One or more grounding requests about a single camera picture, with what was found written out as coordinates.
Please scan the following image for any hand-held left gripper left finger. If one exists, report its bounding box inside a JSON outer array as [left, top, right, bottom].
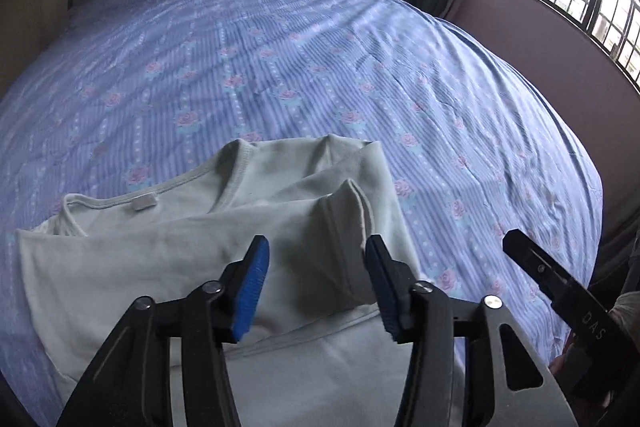
[[56, 235, 271, 427]]

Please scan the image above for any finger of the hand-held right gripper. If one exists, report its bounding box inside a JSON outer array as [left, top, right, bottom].
[[502, 229, 582, 303]]

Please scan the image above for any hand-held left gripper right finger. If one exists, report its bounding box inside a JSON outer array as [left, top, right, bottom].
[[364, 234, 580, 427]]

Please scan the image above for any pale green shirt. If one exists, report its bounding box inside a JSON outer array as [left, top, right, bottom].
[[15, 134, 468, 427]]

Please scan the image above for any floral blue bed sheet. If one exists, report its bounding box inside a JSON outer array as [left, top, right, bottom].
[[0, 0, 603, 427]]

